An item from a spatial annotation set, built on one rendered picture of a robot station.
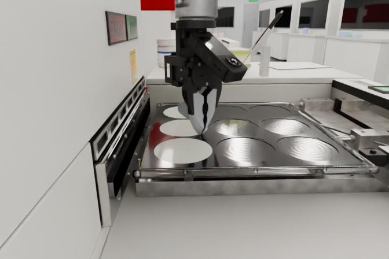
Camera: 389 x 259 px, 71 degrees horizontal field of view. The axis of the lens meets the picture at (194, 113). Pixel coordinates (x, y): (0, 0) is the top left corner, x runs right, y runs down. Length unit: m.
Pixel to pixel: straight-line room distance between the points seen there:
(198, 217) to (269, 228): 0.11
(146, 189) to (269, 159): 0.21
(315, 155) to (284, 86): 0.36
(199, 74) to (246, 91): 0.33
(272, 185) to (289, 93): 0.38
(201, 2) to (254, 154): 0.26
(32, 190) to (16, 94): 0.07
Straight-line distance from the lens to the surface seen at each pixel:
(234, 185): 0.49
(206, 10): 0.47
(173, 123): 0.60
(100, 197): 0.38
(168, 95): 0.77
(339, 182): 0.55
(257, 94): 0.80
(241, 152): 0.47
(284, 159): 0.46
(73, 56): 0.30
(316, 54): 7.17
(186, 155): 0.45
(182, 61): 0.48
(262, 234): 0.43
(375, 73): 5.26
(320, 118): 0.76
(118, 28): 0.48
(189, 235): 0.42
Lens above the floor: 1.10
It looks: 18 degrees down
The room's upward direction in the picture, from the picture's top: straight up
